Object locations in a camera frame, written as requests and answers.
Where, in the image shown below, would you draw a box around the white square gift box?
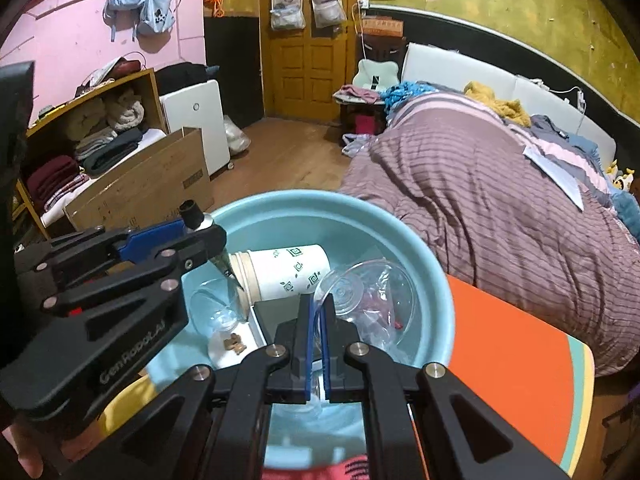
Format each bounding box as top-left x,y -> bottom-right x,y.
248,296 -> 299,350

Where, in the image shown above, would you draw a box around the white round compact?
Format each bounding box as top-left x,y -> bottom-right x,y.
207,323 -> 265,370

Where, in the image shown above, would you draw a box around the clear zip bag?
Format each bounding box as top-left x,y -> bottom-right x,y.
331,258 -> 418,364

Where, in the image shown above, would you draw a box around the paper cups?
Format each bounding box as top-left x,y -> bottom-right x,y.
229,245 -> 331,318

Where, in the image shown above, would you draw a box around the clear plastic dome lid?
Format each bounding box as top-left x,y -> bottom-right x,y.
311,259 -> 419,403

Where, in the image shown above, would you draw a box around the person's hand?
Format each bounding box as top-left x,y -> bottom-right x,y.
2,422 -> 43,479

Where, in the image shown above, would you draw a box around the cardboard box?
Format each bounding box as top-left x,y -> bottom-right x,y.
64,128 -> 214,231

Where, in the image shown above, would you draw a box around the wooden shelf with clothes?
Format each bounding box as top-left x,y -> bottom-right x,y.
17,70 -> 167,238

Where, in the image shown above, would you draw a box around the white plastic bag on floor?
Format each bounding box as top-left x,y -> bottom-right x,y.
224,115 -> 250,156

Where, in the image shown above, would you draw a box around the white folding board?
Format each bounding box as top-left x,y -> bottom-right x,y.
160,79 -> 231,176

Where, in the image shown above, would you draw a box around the colourful palm leaf mat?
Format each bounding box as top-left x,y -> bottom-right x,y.
98,274 -> 597,480

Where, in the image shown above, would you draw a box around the blue tote bag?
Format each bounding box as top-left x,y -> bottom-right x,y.
136,0 -> 181,36

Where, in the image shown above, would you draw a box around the wooden door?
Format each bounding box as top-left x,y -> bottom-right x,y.
259,0 -> 356,124

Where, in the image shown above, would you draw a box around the white paper on bed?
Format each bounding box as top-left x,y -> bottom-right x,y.
523,145 -> 584,211

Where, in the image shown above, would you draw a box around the yellow cloth on bed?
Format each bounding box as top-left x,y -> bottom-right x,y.
463,81 -> 532,127

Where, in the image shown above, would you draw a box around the white bed headboard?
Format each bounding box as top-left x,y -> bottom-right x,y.
401,42 -> 616,168

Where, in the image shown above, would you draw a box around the blue fleece blanket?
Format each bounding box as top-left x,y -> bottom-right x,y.
612,188 -> 640,242

